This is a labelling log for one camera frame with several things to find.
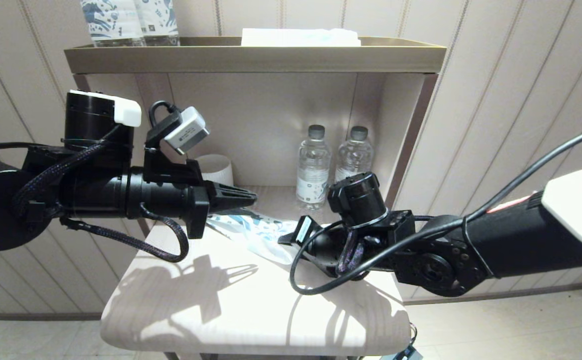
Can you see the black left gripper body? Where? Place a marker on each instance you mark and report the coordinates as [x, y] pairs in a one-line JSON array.
[[197, 215]]

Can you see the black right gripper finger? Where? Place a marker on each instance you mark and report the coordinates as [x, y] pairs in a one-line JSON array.
[[290, 239]]

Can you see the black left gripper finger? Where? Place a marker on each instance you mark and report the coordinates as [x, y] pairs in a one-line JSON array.
[[226, 191], [226, 202]]

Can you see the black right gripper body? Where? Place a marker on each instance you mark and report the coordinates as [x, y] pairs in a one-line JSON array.
[[307, 232]]

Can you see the white blue horse print bag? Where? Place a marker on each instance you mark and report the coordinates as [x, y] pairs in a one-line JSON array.
[[261, 240]]

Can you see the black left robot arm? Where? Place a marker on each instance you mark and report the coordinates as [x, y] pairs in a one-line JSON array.
[[71, 195]]

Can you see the white ribbed mug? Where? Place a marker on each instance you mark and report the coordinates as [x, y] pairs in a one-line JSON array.
[[218, 170]]

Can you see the clear water bottle black cap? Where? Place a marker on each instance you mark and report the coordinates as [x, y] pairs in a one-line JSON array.
[[313, 165], [353, 155]]

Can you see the beige wooden shelf cabinet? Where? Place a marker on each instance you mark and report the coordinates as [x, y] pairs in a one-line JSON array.
[[251, 310]]

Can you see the flat white blue packet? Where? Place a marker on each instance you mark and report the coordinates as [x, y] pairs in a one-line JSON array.
[[296, 37]]

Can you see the patterned bags on top shelf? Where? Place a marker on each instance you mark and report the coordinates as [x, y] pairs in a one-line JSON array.
[[113, 21]]

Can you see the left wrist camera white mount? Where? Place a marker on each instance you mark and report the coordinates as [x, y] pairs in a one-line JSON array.
[[186, 130]]

